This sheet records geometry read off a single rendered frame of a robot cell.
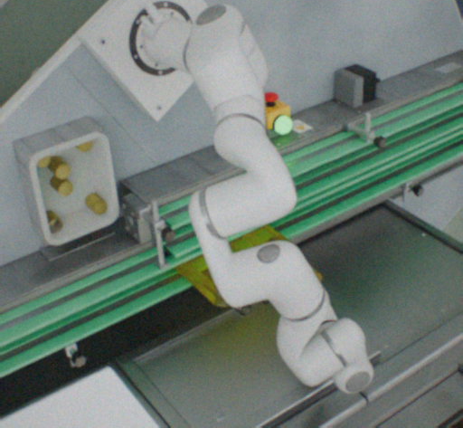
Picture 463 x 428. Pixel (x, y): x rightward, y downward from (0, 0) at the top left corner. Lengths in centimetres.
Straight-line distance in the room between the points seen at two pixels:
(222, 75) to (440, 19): 119
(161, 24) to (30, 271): 59
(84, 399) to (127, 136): 57
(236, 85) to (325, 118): 75
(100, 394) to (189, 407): 19
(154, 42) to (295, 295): 62
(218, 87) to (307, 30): 73
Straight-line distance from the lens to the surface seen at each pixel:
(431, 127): 213
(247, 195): 113
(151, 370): 164
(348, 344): 135
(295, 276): 115
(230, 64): 120
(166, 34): 149
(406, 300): 185
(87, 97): 161
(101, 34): 152
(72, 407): 159
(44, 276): 163
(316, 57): 196
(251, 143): 113
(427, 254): 200
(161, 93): 161
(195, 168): 173
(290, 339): 127
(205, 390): 158
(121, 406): 157
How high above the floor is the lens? 211
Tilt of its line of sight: 44 degrees down
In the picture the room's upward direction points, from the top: 126 degrees clockwise
